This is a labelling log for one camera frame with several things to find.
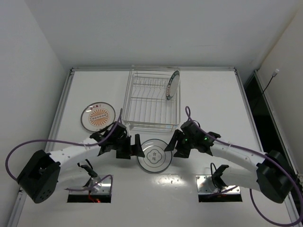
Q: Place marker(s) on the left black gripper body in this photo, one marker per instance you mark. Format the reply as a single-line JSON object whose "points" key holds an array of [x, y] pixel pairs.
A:
{"points": [[128, 146]]}

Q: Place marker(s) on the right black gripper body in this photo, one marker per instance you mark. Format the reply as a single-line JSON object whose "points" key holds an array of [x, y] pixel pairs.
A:
{"points": [[181, 144]]}

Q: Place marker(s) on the black rimmed white plate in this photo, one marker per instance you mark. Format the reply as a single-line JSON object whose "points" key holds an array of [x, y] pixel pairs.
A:
{"points": [[156, 160]]}

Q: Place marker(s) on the orange sunburst white plate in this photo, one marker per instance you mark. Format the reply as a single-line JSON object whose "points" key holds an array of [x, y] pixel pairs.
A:
{"points": [[97, 116]]}

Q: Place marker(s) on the green rimmed white plate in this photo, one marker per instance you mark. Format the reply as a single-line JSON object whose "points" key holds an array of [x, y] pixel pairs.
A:
{"points": [[172, 85]]}

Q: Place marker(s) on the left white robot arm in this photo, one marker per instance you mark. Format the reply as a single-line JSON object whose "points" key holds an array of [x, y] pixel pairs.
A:
{"points": [[40, 175]]}

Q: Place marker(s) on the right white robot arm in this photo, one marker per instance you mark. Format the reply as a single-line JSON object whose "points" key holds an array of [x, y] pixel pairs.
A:
{"points": [[267, 173]]}

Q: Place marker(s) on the metal wire dish rack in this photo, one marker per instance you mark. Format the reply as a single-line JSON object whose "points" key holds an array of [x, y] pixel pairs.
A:
{"points": [[145, 105]]}

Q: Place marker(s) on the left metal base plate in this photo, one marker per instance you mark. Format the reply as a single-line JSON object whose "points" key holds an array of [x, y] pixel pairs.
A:
{"points": [[101, 185]]}

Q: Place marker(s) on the metal base plate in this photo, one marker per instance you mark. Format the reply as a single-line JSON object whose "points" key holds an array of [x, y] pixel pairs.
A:
{"points": [[206, 187], [101, 185]]}

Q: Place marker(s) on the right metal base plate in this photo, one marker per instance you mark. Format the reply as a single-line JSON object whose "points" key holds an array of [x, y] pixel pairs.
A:
{"points": [[206, 187]]}

